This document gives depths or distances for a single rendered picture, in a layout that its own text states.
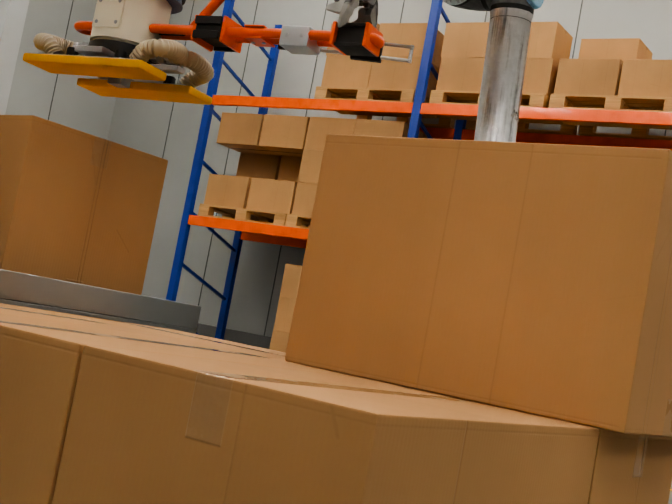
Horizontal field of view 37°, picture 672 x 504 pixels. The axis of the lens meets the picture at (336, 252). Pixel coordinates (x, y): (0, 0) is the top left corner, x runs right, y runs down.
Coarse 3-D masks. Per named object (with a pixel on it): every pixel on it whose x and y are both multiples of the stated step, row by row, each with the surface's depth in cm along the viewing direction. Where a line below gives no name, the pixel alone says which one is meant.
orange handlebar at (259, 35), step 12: (84, 24) 241; (156, 24) 232; (168, 24) 230; (168, 36) 235; (180, 36) 233; (228, 36) 224; (240, 36) 222; (252, 36) 219; (264, 36) 219; (276, 36) 217; (312, 36) 213; (324, 36) 212; (372, 36) 207
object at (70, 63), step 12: (72, 48) 231; (24, 60) 232; (36, 60) 230; (48, 60) 229; (60, 60) 227; (72, 60) 225; (84, 60) 224; (96, 60) 222; (108, 60) 221; (120, 60) 219; (132, 60) 218; (60, 72) 237; (72, 72) 235; (84, 72) 232; (96, 72) 230; (108, 72) 227; (120, 72) 225; (132, 72) 223; (144, 72) 220; (156, 72) 222
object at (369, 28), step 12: (336, 24) 210; (348, 24) 209; (360, 24) 208; (336, 36) 210; (348, 36) 209; (360, 36) 208; (336, 48) 212; (348, 48) 210; (360, 48) 208; (372, 48) 209
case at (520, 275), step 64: (320, 192) 174; (384, 192) 167; (448, 192) 160; (512, 192) 153; (576, 192) 147; (640, 192) 142; (320, 256) 172; (384, 256) 165; (448, 256) 158; (512, 256) 152; (576, 256) 146; (640, 256) 140; (320, 320) 170; (384, 320) 162; (448, 320) 156; (512, 320) 150; (576, 320) 144; (640, 320) 139; (448, 384) 154; (512, 384) 148; (576, 384) 143; (640, 384) 141
